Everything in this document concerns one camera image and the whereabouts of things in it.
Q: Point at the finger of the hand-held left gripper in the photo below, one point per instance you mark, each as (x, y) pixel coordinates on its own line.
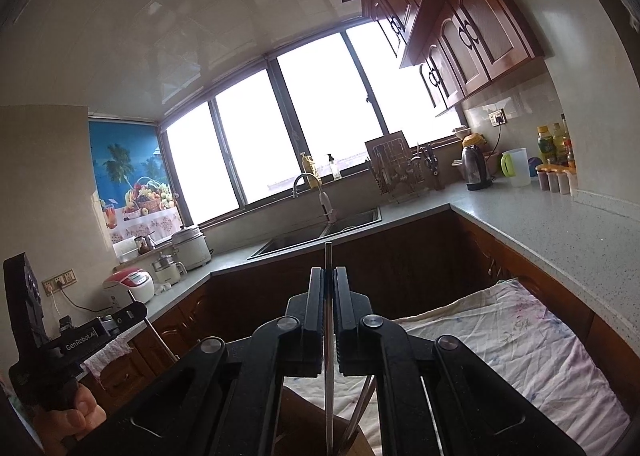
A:
(127, 313)

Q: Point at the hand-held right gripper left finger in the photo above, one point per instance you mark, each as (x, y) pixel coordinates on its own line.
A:
(314, 326)

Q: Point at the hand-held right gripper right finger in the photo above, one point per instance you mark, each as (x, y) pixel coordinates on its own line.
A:
(345, 326)

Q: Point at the wooden utensil holder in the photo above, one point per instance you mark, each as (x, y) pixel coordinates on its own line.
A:
(300, 416)

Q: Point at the person's left hand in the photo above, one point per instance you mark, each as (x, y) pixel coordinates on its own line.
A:
(65, 426)

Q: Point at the pink and white rice cooker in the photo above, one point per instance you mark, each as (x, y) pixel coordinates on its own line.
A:
(130, 286)

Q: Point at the pale floral rag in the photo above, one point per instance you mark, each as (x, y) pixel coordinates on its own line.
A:
(107, 356)

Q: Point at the small white food processor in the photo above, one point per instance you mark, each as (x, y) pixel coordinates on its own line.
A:
(169, 270)

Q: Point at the small brown teapot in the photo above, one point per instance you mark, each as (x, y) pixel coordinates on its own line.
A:
(145, 246)

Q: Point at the brown wooden base cabinets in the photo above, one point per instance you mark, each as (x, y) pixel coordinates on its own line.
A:
(400, 261)

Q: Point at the steel kitchen sink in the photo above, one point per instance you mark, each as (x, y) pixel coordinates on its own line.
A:
(300, 238)

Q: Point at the tall white cooker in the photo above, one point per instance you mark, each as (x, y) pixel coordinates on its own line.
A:
(192, 248)

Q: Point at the chrome kitchen faucet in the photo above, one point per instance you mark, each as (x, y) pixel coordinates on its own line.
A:
(325, 201)

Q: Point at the fruit print roller blind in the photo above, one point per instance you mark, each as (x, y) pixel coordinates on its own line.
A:
(125, 160)

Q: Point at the white floral tablecloth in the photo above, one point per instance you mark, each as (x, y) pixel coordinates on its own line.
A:
(500, 336)

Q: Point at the clear soap dispenser bottle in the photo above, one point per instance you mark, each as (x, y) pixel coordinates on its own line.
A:
(335, 169)

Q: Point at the knife and scissors holder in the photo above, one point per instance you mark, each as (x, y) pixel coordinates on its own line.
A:
(431, 165)

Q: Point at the pale cutting board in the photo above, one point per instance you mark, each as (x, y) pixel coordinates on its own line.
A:
(385, 141)

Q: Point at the large kitchen window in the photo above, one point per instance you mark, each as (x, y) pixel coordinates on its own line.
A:
(250, 135)

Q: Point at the steel electric kettle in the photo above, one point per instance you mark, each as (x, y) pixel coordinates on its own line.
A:
(475, 168)

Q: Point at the grey speckled kitchen countertop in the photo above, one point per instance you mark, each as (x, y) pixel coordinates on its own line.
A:
(550, 236)

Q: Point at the white bowl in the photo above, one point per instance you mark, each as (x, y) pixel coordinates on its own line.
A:
(460, 131)

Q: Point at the spice jar set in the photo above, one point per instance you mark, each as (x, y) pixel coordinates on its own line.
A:
(555, 180)

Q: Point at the yellow oil bottle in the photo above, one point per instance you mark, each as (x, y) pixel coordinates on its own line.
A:
(559, 145)

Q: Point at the dark sauce bottle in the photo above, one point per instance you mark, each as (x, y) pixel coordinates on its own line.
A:
(568, 145)

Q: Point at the yellowed wall socket strip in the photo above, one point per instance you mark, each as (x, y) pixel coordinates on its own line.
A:
(60, 281)

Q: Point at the wall socket with plug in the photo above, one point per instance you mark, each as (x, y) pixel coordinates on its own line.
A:
(497, 116)

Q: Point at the brown wooden wall cabinets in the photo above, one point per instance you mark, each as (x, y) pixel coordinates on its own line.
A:
(475, 25)

